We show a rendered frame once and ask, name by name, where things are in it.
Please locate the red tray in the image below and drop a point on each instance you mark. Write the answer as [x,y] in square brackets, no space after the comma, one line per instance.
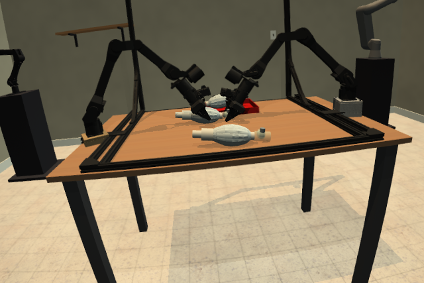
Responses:
[249,105]

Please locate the white squeeze bag with beige valve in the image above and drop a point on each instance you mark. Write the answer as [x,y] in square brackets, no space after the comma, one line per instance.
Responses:
[232,135]

